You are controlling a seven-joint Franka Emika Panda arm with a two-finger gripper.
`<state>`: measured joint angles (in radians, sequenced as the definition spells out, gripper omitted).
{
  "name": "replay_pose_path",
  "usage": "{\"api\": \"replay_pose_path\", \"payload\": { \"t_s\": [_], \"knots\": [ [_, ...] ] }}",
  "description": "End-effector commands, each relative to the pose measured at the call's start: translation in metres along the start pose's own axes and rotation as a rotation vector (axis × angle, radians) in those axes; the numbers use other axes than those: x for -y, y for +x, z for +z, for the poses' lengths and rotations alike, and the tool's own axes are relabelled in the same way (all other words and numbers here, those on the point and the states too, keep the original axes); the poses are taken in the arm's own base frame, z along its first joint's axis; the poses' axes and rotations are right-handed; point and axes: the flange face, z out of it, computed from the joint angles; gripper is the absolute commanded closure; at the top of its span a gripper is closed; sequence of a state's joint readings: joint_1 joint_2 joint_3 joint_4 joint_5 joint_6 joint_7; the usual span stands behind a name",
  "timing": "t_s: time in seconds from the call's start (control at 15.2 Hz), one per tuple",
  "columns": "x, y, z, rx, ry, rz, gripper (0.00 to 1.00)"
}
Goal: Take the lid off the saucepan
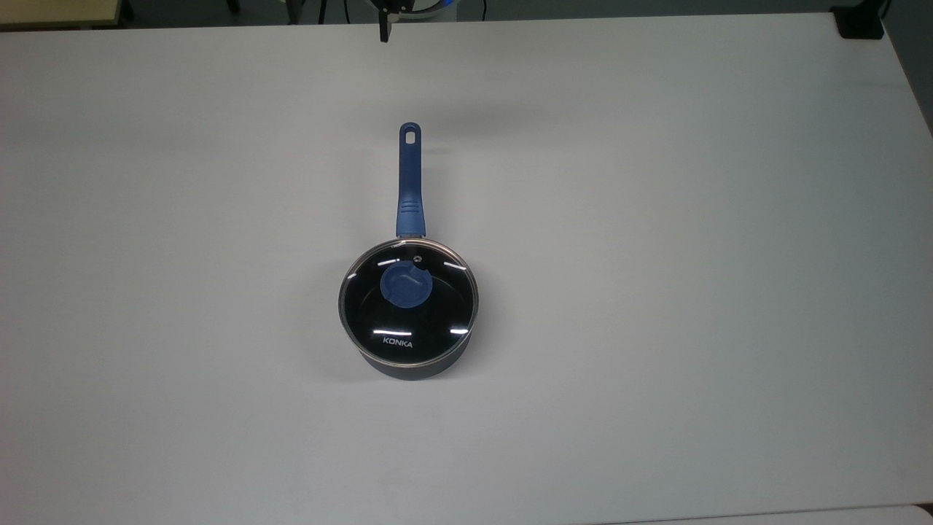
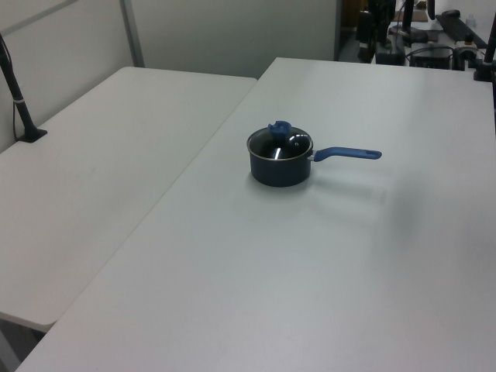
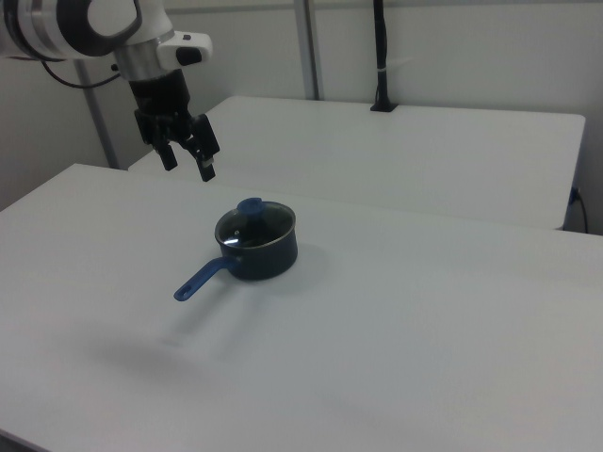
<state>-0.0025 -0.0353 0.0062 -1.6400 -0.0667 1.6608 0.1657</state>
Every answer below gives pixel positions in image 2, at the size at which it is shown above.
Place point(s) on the black computer box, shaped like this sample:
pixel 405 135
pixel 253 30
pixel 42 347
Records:
pixel 431 58

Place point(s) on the grey metal partition post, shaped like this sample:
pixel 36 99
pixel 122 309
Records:
pixel 132 35

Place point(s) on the black camera stand pole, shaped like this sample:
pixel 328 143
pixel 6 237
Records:
pixel 21 108

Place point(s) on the black keyboard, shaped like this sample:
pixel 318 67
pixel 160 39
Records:
pixel 461 29

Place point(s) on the emergency stop button box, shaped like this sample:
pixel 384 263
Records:
pixel 466 48

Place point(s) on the white side table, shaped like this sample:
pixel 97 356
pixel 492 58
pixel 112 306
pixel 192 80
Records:
pixel 77 182

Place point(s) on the black clamp camera stand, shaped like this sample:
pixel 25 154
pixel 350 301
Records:
pixel 489 50

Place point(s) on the glass lid with blue knob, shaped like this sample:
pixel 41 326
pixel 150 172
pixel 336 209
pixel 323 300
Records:
pixel 280 145

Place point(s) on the black monitor stand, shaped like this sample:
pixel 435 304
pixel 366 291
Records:
pixel 410 27

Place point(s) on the black upright box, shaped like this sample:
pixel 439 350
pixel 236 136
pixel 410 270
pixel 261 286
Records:
pixel 365 27

